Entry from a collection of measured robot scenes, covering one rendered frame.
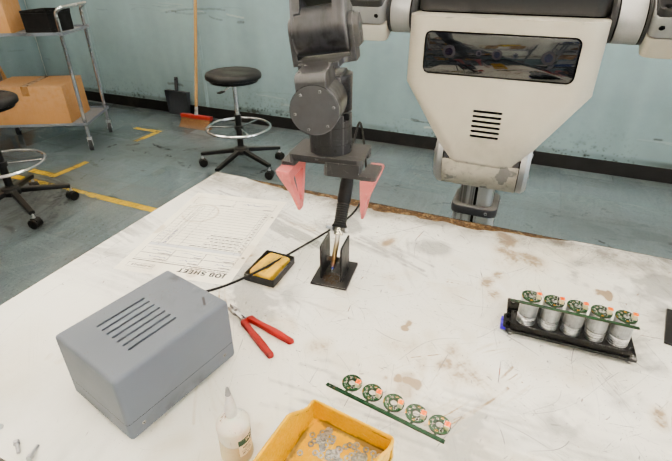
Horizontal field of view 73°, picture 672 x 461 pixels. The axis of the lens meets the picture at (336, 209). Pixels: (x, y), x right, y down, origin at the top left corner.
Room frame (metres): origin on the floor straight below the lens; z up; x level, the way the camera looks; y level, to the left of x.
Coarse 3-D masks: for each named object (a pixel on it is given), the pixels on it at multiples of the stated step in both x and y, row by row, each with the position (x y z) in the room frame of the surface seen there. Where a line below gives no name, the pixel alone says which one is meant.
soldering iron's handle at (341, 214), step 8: (344, 184) 0.67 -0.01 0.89; (352, 184) 0.67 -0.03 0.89; (344, 192) 0.66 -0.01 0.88; (344, 200) 0.65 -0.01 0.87; (336, 208) 0.65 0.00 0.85; (344, 208) 0.64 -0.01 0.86; (336, 216) 0.64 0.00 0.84; (344, 216) 0.64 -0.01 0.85; (336, 224) 0.63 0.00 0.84; (344, 224) 0.63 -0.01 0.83
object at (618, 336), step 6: (612, 324) 0.44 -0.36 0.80; (630, 324) 0.43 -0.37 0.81; (612, 330) 0.44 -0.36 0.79; (618, 330) 0.43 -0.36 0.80; (624, 330) 0.43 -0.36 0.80; (630, 330) 0.43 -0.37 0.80; (612, 336) 0.44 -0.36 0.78; (618, 336) 0.43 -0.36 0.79; (624, 336) 0.43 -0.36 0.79; (630, 336) 0.43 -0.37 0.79; (612, 342) 0.43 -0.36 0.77; (618, 342) 0.43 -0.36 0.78; (624, 342) 0.43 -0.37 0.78
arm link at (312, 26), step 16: (304, 0) 0.60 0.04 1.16; (320, 0) 0.61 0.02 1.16; (336, 0) 0.57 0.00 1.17; (304, 16) 0.58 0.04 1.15; (320, 16) 0.57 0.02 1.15; (336, 16) 0.57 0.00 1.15; (304, 32) 0.57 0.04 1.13; (320, 32) 0.56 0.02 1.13; (336, 32) 0.56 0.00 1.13; (304, 48) 0.57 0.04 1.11; (320, 48) 0.57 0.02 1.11; (336, 48) 0.57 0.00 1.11
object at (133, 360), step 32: (160, 288) 0.45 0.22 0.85; (192, 288) 0.45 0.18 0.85; (96, 320) 0.40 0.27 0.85; (128, 320) 0.40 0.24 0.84; (160, 320) 0.40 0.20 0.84; (192, 320) 0.40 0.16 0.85; (224, 320) 0.42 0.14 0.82; (64, 352) 0.36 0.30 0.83; (96, 352) 0.35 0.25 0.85; (128, 352) 0.35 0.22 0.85; (160, 352) 0.35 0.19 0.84; (192, 352) 0.38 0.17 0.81; (224, 352) 0.42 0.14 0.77; (96, 384) 0.33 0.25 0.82; (128, 384) 0.32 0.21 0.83; (160, 384) 0.34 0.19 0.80; (192, 384) 0.37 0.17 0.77; (128, 416) 0.31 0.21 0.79; (160, 416) 0.34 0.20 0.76
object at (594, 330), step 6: (600, 312) 0.45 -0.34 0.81; (588, 324) 0.45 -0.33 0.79; (594, 324) 0.44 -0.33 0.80; (600, 324) 0.44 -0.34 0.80; (606, 324) 0.44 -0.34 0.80; (588, 330) 0.45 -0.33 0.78; (594, 330) 0.44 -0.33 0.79; (600, 330) 0.44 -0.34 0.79; (588, 336) 0.44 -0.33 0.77; (594, 336) 0.44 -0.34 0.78; (600, 336) 0.44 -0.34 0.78
